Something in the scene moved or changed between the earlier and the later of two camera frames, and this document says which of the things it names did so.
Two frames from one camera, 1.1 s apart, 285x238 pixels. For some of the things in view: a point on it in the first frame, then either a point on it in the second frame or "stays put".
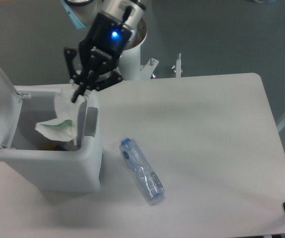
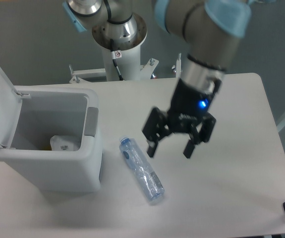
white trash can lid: (2, 103) stays put
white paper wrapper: (63, 128) to (61, 143)
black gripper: (98, 53) to (188, 103)
